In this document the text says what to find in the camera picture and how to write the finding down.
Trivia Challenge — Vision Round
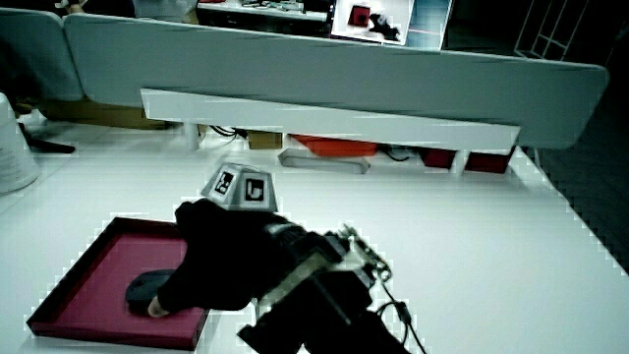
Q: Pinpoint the person's right hand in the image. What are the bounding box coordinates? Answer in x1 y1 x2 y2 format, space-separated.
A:
146 162 309 319

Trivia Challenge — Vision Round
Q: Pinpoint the black computer mouse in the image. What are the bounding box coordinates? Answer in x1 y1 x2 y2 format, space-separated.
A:
125 268 179 316

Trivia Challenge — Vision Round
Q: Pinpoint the red square plate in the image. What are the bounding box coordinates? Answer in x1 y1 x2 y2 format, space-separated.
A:
27 216 211 351

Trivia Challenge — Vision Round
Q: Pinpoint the small cardboard box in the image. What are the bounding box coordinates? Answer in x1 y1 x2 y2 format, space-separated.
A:
248 130 284 150

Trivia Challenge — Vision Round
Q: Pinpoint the grey flat tray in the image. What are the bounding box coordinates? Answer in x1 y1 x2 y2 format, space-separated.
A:
278 148 371 175

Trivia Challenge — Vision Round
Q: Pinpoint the orange box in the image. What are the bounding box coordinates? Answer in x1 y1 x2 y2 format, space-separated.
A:
289 133 379 158

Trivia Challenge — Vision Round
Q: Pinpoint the white desk shelf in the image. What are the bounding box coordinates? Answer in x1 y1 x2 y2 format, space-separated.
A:
141 88 521 176

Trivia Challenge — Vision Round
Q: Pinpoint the brown cardboard panel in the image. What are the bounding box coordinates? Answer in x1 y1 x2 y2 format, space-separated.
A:
38 97 173 131

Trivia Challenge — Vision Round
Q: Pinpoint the black stand base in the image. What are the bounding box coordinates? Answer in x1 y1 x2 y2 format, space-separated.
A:
18 122 78 154

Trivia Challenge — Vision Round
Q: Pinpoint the large grey divider panel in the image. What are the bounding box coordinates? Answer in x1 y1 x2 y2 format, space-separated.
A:
63 13 610 150

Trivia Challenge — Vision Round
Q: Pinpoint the small red box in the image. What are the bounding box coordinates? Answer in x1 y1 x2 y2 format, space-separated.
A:
420 147 458 170

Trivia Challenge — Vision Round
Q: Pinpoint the small grey divider panel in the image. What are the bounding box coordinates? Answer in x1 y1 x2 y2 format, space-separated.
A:
0 7 85 102

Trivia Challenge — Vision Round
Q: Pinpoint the wide red box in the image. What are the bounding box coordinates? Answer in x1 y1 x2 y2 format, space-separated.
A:
464 146 516 174

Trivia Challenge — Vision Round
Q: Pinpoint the computer monitor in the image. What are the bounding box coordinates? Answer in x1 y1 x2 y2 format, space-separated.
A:
329 0 453 51

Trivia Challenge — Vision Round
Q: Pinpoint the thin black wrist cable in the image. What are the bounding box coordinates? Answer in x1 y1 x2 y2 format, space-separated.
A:
375 282 429 354

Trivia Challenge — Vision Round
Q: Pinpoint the white wire rack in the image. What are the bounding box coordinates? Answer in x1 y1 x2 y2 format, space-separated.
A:
513 0 591 61

